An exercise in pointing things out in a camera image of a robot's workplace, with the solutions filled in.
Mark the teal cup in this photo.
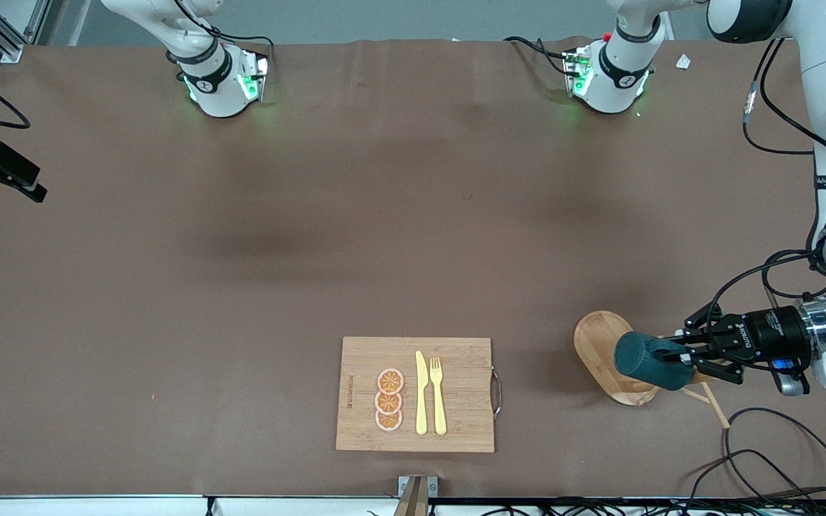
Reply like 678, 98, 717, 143
613, 330, 696, 392

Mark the wooden mug rack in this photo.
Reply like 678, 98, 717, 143
573, 310, 733, 430

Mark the bamboo cutting board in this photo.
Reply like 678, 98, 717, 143
336, 337, 503, 454

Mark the yellow plastic fork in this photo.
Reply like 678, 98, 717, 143
429, 357, 448, 436

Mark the yellow plastic knife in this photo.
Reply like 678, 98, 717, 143
415, 350, 429, 436

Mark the black looped table cable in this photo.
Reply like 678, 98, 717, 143
684, 449, 819, 502
724, 407, 826, 499

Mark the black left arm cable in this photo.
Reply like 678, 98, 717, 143
741, 39, 826, 241

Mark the black right base cable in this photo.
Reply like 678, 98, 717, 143
201, 27, 275, 59

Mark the black base cable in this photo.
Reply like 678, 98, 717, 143
503, 36, 573, 74
201, 27, 275, 59

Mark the metal table edge bracket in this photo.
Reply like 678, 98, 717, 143
397, 475, 440, 516

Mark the black left base cable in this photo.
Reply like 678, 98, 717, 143
503, 36, 573, 74

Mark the brown post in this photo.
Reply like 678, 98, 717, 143
392, 477, 429, 516

